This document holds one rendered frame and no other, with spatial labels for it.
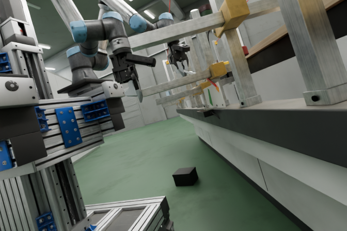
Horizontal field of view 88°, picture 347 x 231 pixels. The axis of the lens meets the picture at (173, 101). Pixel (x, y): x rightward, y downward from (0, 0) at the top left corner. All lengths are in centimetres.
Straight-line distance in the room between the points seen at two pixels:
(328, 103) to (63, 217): 103
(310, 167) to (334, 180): 5
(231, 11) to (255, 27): 1198
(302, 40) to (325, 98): 9
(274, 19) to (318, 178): 1232
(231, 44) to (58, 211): 98
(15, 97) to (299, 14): 73
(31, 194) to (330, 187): 104
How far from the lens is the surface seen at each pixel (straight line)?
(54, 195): 105
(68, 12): 93
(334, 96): 32
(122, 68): 71
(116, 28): 76
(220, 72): 71
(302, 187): 96
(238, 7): 51
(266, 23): 1256
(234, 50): 55
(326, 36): 34
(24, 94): 75
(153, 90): 70
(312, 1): 35
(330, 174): 43
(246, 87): 54
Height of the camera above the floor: 76
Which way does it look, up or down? 2 degrees up
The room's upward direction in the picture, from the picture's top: 17 degrees counter-clockwise
